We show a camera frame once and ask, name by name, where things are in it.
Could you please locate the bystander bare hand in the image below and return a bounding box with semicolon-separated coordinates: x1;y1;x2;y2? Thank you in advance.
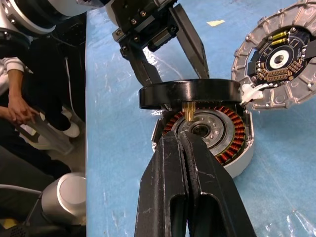
7;95;40;125

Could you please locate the black rotor ring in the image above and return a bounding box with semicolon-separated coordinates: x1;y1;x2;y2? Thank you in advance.
138;78;242;121

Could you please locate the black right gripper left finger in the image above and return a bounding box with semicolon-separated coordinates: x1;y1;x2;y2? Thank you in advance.
134;130;191;237

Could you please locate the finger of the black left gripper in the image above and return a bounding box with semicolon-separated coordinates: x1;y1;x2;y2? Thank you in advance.
169;3;211;79
119;43;164;87

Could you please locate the silver robot body joint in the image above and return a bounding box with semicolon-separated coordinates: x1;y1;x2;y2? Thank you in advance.
40;172;86;226

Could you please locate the seated person in dark clothes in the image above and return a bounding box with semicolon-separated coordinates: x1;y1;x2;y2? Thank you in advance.
0;34;86;196

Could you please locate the finned motor cover circuit board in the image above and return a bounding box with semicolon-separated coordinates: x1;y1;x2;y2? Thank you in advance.
231;0;316;112

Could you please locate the motor stator with copper windings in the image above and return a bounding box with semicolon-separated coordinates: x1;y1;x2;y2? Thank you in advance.
151;102;255;179

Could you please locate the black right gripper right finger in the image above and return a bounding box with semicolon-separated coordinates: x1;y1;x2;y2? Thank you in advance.
179;130;258;237

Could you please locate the small beige tape piece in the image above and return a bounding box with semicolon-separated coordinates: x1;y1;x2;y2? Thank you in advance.
206;19;226;27

